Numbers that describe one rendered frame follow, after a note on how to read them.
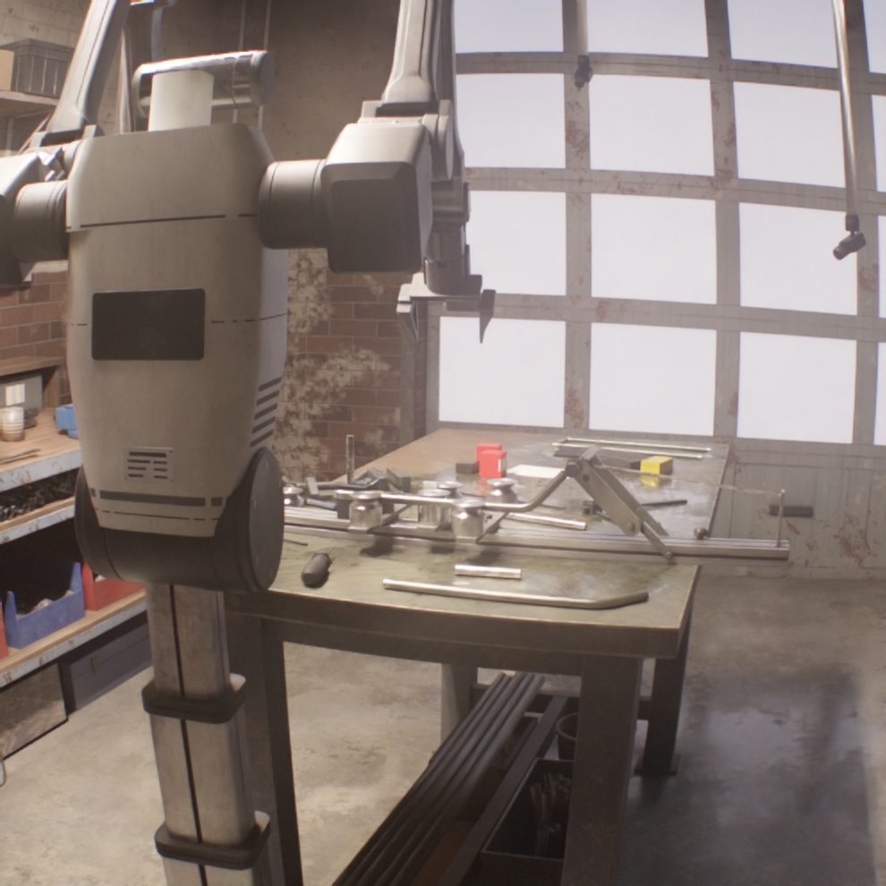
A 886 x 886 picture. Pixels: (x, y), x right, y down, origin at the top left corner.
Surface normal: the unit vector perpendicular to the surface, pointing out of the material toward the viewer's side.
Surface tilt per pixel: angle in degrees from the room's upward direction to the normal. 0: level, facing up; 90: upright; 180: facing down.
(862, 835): 0
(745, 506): 90
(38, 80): 90
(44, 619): 90
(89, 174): 90
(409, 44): 67
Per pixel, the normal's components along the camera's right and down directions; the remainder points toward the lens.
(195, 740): -0.11, 0.15
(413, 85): -0.09, -0.26
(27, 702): 0.96, 0.05
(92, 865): 0.01, -0.99
